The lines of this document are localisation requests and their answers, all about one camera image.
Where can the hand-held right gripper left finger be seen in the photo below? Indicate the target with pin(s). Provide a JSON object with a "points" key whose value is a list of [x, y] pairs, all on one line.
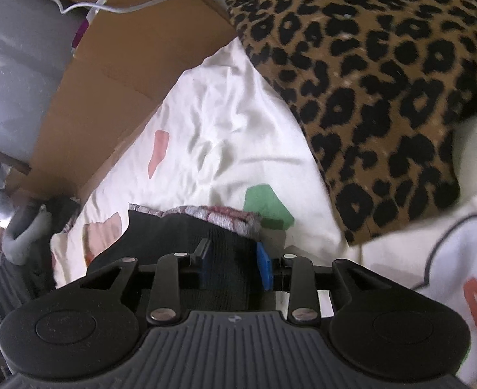
{"points": [[206, 265]]}

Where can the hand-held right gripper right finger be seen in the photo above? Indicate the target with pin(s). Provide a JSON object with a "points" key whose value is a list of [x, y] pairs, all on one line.
{"points": [[265, 267]]}

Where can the black garment with patterned lining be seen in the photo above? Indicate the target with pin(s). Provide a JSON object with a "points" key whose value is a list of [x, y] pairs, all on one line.
{"points": [[222, 259]]}

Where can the white bear print blanket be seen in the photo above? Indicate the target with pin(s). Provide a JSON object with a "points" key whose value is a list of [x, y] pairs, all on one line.
{"points": [[222, 129]]}

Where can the white printed t-shirt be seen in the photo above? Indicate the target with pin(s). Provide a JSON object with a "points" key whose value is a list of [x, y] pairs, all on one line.
{"points": [[445, 271]]}

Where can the grey cloth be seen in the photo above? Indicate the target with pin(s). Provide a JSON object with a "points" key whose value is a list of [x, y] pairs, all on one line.
{"points": [[19, 235]]}

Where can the cardboard box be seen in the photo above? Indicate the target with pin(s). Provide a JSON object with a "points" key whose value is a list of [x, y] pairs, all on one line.
{"points": [[121, 89]]}

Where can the leopard print cloth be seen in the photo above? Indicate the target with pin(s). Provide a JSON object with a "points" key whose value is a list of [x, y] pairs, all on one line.
{"points": [[364, 89]]}

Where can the dark cloth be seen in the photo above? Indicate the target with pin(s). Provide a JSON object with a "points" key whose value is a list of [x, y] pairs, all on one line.
{"points": [[3, 291]]}

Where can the purple white label strip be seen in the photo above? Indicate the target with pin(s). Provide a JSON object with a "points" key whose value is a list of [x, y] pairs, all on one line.
{"points": [[88, 20]]}

